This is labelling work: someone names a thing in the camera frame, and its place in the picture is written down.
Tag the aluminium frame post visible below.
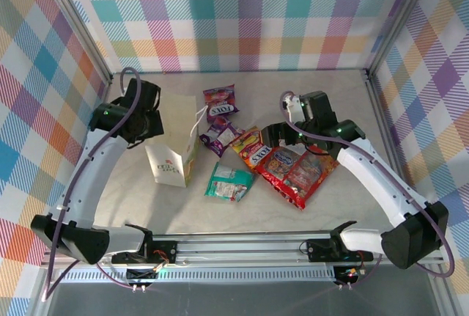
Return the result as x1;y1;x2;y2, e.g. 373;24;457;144
364;0;440;78
38;0;113;88

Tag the purple Fox's candy bag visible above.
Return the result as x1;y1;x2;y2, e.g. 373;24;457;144
202;84;241;125

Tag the teal snack packet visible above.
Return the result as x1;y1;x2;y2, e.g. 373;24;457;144
204;161;256;202

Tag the right controller board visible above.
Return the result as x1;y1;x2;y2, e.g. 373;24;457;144
333;265;369;290

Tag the slotted grey cable duct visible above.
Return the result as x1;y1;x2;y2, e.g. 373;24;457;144
58;267;340;284

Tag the controller board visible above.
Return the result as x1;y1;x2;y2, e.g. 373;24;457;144
125;267;161;293
333;265;369;290

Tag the orange Fox's candy bag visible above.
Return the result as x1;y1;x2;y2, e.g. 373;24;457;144
229;125;274;170

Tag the left controller board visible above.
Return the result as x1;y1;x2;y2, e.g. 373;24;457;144
125;267;161;293

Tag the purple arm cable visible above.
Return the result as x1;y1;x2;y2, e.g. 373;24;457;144
280;90;457;290
40;67;155;301

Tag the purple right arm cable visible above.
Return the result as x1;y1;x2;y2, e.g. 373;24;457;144
280;90;457;290

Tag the aluminium table side rail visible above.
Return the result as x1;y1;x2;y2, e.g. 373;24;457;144
364;69;455;316

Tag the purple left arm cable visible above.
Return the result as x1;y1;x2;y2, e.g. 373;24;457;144
40;67;155;301

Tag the purple packet with white label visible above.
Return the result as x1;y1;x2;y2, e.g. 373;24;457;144
199;117;246;158

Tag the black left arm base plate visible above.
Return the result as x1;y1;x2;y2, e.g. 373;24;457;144
111;240;179;264

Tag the aluminium frame leg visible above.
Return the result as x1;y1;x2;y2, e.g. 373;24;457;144
29;266;59;316

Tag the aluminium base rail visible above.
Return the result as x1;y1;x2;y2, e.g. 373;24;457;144
43;230;444;269

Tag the large red snack bag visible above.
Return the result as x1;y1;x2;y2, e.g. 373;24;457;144
254;143;340;211

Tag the white paper bag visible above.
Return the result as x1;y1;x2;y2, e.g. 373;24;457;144
144;92;208;188

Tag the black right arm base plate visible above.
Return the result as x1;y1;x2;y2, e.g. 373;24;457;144
306;238;374;262

